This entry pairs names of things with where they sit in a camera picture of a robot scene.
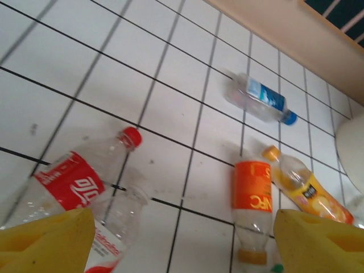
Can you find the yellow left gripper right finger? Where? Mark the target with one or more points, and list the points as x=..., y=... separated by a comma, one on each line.
x=321, y=247

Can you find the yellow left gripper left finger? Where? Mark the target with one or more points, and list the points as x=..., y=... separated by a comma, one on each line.
x=42, y=244

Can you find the clear bottle green cap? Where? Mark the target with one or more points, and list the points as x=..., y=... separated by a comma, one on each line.
x=277, y=268

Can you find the yellow orange juice bottle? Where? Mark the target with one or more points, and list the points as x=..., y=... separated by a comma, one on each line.
x=307, y=187

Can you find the red label cola bottle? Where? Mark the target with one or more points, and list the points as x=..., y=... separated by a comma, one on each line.
x=71, y=182

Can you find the clear bottle white cap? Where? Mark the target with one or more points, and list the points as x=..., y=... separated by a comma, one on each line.
x=122, y=216

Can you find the orange NFC label bottle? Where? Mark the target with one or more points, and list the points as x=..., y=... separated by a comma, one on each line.
x=251, y=185

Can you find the beige round waste bin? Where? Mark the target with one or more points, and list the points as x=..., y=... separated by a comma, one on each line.
x=352, y=148

